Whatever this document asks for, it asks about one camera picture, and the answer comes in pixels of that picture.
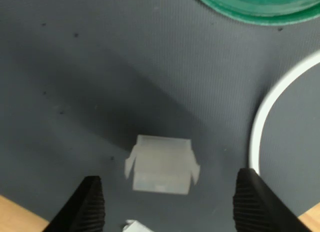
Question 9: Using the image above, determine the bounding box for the small white plastic terminal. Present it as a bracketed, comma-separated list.
[124, 134, 202, 195]

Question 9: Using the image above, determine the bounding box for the round green lid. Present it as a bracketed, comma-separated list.
[189, 0, 320, 27]

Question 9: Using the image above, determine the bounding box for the white masking tape strip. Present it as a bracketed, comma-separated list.
[121, 218, 154, 232]

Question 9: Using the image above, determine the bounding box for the dark grey mat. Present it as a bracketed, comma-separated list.
[0, 0, 320, 232]

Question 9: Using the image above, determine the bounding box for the white camera cable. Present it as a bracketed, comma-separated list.
[249, 51, 320, 174]

